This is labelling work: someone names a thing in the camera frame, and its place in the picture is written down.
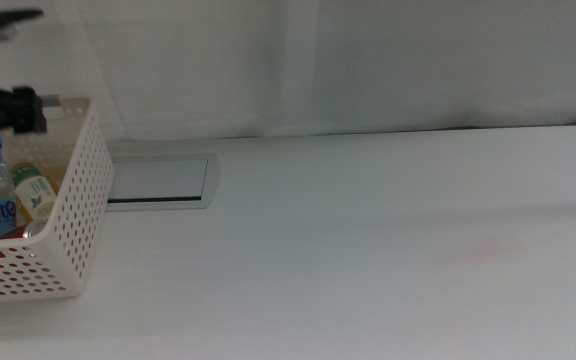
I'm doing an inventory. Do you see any white perforated plastic basket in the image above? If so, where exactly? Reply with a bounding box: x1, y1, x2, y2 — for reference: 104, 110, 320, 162
0, 94, 116, 304

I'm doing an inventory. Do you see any silver rectangular table cable flap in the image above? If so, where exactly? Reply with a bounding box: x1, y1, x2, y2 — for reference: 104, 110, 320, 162
106, 153, 221, 211

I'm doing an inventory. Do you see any yellow tea bottle green label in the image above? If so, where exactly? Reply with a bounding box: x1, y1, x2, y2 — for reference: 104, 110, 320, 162
11, 160, 61, 224

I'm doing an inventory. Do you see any white backdrop curtain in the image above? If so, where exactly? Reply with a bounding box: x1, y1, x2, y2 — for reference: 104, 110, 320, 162
0, 0, 576, 142

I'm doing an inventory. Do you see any red cola can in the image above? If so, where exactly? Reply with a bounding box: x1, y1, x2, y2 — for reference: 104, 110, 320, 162
0, 218, 50, 262

